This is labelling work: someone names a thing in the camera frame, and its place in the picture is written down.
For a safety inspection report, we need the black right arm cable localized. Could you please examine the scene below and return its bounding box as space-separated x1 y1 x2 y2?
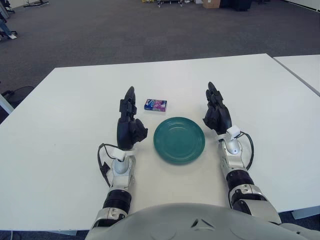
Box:
237 131 255 172

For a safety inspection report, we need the blue purple gum box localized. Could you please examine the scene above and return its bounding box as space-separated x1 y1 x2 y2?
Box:
143 98 168 113

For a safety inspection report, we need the white table leg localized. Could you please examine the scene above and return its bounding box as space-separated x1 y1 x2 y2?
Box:
0 93 15 116

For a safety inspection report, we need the brown cardboard box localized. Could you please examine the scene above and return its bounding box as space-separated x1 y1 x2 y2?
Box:
202 0 221 9

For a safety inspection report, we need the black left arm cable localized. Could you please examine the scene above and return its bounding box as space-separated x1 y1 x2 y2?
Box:
97 142 118 188

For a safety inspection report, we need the black cabinet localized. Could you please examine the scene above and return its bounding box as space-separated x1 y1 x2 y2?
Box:
219 0 252 12

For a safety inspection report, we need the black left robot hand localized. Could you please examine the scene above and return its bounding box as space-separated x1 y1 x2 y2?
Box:
116 86 149 151

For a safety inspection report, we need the person leg in jeans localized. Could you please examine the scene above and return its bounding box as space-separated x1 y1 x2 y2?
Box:
0 18 18 40

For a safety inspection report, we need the teal green round plate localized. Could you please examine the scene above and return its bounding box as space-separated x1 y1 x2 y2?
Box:
152 116 207 165

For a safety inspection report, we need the grey robot torso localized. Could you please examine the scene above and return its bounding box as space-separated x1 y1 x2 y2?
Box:
84 202 320 240

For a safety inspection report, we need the black wheeled cart frame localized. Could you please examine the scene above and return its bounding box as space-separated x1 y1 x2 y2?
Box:
156 0 196 8

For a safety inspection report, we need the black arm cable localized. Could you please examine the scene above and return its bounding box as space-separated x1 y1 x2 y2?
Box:
97 142 118 188
237 131 255 172

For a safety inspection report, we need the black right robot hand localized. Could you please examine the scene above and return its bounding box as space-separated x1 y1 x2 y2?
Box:
201 81 232 135

